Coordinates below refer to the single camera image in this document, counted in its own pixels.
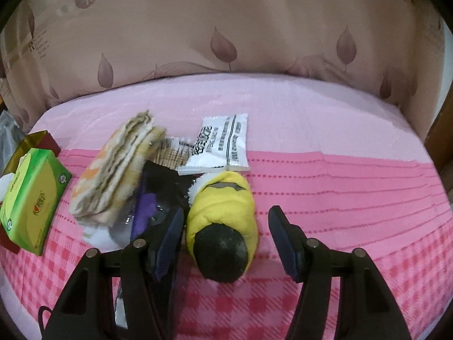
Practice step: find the dark item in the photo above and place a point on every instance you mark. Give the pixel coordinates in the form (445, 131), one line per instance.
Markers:
(155, 180)

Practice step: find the yellow plush toy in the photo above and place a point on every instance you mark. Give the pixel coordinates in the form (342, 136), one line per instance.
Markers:
(226, 205)

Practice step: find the pink checked blanket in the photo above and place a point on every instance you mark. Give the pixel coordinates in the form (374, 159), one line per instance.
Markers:
(336, 202)

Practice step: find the gold metal tin box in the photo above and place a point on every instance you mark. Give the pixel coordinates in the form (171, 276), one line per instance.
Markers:
(46, 141)

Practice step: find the grey plastic bag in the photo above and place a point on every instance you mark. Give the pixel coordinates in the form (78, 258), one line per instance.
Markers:
(9, 131)

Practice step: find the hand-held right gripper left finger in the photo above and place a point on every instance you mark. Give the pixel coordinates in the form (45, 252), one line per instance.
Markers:
(168, 244)

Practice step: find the green tissue box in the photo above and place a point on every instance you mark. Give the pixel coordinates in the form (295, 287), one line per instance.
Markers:
(32, 198)

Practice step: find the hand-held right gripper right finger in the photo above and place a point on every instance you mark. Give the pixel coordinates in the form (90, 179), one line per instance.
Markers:
(283, 244)

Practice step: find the white sachet packet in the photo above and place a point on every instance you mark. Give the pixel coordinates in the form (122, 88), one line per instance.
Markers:
(219, 145)

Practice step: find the wooden door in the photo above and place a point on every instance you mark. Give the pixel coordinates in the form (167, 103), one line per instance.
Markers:
(442, 141)

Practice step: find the cotton swab bag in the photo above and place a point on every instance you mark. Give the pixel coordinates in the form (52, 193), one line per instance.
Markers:
(173, 154)

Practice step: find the beige leaf print curtain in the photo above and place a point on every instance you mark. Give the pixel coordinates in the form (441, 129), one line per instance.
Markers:
(230, 24)

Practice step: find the orange white towel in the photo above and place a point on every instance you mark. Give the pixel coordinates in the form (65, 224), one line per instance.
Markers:
(109, 177)

